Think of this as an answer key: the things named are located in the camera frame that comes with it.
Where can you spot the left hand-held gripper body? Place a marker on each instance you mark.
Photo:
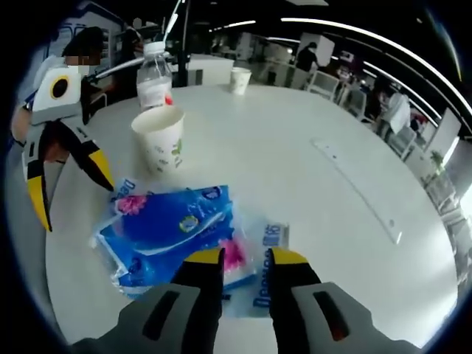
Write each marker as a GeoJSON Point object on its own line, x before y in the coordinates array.
{"type": "Point", "coordinates": [55, 105]}

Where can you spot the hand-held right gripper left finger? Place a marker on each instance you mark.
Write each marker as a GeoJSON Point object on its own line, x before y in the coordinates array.
{"type": "Point", "coordinates": [199, 306]}

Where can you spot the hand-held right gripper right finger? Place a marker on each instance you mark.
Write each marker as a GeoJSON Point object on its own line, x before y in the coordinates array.
{"type": "Point", "coordinates": [291, 306]}

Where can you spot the blue sponge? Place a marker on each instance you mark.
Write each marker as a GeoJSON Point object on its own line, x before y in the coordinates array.
{"type": "Point", "coordinates": [274, 234]}

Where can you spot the white printed paper cup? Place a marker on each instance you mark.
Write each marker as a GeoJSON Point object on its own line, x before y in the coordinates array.
{"type": "Point", "coordinates": [158, 147]}
{"type": "Point", "coordinates": [240, 83]}

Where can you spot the blue tissue pack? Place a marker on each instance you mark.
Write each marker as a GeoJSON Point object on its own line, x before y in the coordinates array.
{"type": "Point", "coordinates": [166, 228]}

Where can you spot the clear water bottle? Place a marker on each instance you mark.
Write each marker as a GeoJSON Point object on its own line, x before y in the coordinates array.
{"type": "Point", "coordinates": [153, 85]}

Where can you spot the white cabinet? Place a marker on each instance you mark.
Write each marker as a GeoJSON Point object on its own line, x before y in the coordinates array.
{"type": "Point", "coordinates": [210, 70]}

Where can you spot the cluster of grey office chairs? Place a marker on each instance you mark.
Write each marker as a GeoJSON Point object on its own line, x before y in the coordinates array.
{"type": "Point", "coordinates": [453, 221]}

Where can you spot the short ceiling light strip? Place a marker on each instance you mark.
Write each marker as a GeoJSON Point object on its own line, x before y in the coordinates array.
{"type": "Point", "coordinates": [232, 25]}

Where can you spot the potted green plant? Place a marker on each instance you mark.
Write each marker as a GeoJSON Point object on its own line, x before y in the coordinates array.
{"type": "Point", "coordinates": [437, 160]}

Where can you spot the white office chair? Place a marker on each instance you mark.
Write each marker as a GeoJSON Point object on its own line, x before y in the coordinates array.
{"type": "Point", "coordinates": [357, 104]}
{"type": "Point", "coordinates": [324, 85]}

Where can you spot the long ceiling light strip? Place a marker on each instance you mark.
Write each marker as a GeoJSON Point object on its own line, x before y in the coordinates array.
{"type": "Point", "coordinates": [306, 20]}

